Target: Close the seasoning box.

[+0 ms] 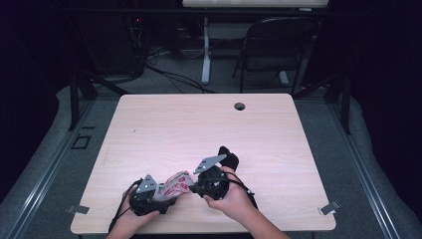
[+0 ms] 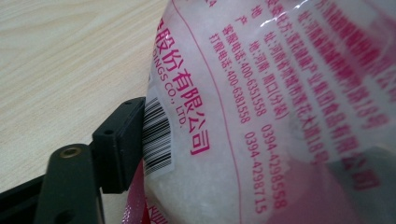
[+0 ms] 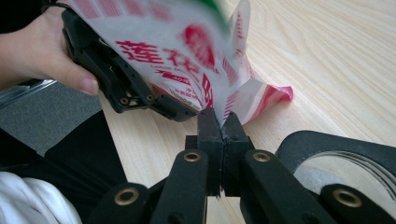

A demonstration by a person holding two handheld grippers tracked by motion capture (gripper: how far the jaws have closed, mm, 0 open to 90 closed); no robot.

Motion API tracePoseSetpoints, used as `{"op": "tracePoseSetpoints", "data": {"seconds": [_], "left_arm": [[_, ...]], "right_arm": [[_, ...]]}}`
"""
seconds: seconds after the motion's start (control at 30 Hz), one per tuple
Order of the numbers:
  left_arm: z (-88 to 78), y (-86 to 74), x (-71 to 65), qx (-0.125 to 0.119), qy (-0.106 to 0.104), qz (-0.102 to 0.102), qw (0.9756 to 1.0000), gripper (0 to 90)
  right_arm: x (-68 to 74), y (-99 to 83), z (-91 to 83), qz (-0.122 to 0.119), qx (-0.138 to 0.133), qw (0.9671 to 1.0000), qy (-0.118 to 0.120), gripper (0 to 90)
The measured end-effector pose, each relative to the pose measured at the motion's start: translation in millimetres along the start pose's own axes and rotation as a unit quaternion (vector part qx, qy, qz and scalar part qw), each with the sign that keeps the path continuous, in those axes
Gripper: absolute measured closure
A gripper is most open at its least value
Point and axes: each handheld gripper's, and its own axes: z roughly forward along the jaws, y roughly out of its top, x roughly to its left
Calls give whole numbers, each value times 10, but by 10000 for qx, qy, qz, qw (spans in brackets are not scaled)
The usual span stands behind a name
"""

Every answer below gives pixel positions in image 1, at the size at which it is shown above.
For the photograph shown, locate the person's right hand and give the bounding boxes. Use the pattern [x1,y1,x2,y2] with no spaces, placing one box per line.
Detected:
[202,166,259,223]

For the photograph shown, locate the red and white plastic bag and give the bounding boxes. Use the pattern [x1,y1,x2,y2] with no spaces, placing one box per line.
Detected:
[152,170,197,203]

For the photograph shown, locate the white standing desk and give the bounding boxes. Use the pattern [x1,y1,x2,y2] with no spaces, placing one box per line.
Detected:
[181,0,329,88]

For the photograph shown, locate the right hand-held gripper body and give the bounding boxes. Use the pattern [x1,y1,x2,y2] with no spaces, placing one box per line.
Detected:
[193,153,230,201]

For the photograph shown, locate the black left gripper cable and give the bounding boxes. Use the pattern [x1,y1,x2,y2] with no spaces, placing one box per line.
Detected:
[107,178,143,233]

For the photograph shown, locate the black metal stand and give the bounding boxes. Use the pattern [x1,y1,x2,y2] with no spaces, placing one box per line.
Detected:
[292,70,353,135]
[67,64,131,132]

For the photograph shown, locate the aluminium floor rail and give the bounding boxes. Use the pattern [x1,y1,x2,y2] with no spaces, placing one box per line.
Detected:
[5,99,97,239]
[325,99,402,239]

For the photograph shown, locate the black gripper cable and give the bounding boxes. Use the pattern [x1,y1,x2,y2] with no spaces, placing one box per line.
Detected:
[225,171,259,211]
[107,178,143,233]

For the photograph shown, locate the person's left hand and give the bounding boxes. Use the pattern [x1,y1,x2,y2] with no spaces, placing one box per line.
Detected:
[112,187,161,234]

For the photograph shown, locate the dark computer case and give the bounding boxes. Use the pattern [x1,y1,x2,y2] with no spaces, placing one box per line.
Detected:
[95,15,146,77]

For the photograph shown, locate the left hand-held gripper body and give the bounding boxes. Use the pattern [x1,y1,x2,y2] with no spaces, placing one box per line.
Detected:
[128,174,169,217]

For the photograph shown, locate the black floor cable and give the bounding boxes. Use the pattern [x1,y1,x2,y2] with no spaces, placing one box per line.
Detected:
[144,62,217,95]

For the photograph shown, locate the grey table corner tab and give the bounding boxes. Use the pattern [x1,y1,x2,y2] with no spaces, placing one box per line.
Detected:
[66,204,91,215]
[317,199,341,216]

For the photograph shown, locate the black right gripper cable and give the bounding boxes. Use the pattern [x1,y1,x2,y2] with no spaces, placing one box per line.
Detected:
[225,171,259,211]

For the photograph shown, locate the black folding chair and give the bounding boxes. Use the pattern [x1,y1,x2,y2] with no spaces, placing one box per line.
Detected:
[231,16,321,96]

